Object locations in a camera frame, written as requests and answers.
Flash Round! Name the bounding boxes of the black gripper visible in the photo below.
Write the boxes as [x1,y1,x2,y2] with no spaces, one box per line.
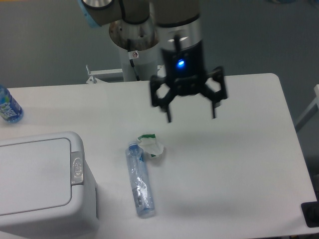
[149,39,229,123]

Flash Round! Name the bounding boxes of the white push-lid trash can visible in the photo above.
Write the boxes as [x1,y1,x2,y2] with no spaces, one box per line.
[0,131,99,239]

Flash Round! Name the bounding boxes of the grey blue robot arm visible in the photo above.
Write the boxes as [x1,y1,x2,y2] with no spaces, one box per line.
[78,0,228,115]

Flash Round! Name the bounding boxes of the crumpled white green wrapper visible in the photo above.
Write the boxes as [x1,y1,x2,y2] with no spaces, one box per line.
[137,133,164,157]

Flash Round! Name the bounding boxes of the empty clear plastic bottle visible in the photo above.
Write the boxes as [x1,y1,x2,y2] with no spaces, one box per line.
[125,141,155,219]

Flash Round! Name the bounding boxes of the black device at table edge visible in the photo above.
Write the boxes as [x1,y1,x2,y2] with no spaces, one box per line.
[301,201,319,228]

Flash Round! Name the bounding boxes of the blue labelled water bottle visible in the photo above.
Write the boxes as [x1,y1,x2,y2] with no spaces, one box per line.
[0,85,24,123]

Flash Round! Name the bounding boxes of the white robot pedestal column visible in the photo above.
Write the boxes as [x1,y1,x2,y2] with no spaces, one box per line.
[119,45,160,82]

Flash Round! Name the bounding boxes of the white metal base frame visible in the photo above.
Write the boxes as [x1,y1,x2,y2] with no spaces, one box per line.
[85,64,165,85]

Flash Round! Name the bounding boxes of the white frame at right edge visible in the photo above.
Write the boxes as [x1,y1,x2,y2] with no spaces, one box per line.
[295,84,319,132]

